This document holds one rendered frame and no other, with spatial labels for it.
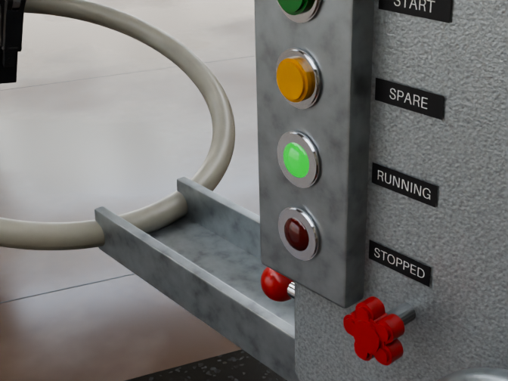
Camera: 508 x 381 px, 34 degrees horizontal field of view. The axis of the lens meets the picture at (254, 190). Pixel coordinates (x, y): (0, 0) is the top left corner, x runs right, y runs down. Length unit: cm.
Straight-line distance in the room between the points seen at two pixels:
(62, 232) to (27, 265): 234
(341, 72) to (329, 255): 12
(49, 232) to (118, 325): 192
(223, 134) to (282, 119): 55
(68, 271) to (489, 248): 276
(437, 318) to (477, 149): 11
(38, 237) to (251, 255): 22
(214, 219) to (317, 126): 45
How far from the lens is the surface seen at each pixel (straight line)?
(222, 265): 87
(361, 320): 48
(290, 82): 48
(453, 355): 50
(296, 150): 49
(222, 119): 108
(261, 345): 73
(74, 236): 89
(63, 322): 286
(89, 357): 268
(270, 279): 64
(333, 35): 46
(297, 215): 51
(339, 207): 49
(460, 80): 43
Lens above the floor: 156
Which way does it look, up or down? 25 degrees down
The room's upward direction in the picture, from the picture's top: 2 degrees counter-clockwise
